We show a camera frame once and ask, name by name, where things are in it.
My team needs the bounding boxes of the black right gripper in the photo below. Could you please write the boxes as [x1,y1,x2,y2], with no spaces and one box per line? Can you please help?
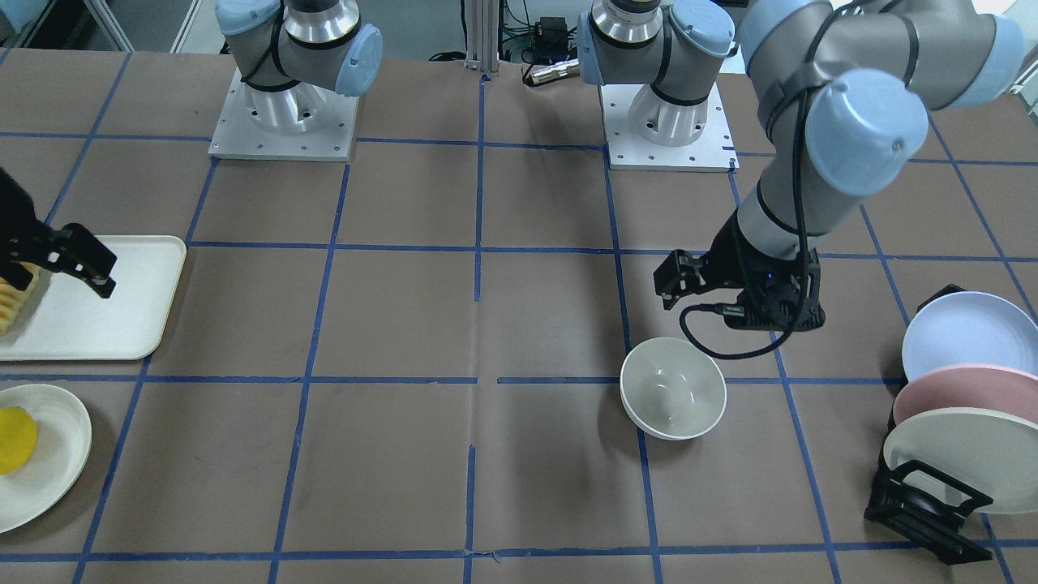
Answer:
[1,169,118,299]

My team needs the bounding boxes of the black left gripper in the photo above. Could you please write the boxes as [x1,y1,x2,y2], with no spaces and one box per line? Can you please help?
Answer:
[703,213,826,332]

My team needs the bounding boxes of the white ceramic bowl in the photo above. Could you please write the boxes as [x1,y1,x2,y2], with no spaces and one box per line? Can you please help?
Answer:
[620,337,727,441]

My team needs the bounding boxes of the yellow lemon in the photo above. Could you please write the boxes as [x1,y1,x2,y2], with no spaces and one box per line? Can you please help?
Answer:
[1,406,40,475]

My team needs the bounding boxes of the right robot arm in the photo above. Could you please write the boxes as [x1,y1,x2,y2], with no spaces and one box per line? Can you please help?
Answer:
[1,1,384,298]

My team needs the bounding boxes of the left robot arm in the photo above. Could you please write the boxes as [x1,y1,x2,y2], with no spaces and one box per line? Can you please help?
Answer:
[576,1,1028,332]

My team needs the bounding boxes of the white rectangular tray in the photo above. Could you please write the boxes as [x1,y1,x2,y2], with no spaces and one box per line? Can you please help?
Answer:
[1,235,187,362]

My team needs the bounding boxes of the light blue plate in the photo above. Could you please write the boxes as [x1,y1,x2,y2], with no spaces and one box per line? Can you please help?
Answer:
[901,291,1037,380]

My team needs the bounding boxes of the white round plate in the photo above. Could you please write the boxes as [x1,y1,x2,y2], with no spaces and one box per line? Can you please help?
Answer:
[1,384,92,533]

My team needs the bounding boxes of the pink plate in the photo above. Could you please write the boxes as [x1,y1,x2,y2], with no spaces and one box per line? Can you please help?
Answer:
[892,363,1037,424]

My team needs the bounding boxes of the cream plate in rack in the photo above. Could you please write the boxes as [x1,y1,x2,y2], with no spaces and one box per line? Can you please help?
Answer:
[882,407,1037,515]

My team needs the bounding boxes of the silver cylinder connector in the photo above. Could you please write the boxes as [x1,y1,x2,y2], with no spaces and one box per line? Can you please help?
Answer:
[523,58,581,88]

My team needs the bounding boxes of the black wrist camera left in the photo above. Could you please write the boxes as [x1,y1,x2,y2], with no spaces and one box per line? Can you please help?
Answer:
[653,249,714,311]

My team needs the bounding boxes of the aluminium frame post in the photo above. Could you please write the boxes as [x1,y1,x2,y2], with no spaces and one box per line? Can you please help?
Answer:
[461,1,503,77]

